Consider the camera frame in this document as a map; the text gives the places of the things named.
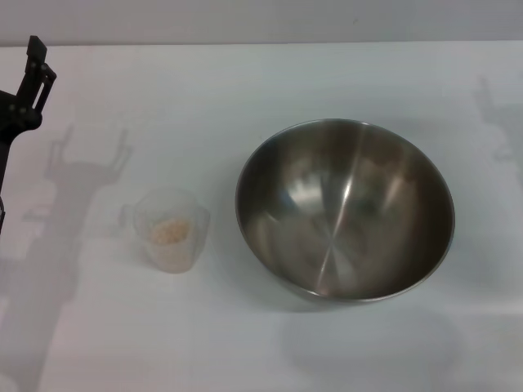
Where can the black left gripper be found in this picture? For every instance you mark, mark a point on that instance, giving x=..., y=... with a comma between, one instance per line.
x=10, y=122

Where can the white rice grains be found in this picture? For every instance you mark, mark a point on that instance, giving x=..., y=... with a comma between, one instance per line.
x=171, y=232

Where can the clear plastic measuring cup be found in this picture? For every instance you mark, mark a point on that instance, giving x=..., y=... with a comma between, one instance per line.
x=171, y=257

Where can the stainless steel mixing bowl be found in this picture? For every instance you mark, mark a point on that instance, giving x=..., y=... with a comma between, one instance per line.
x=347, y=212

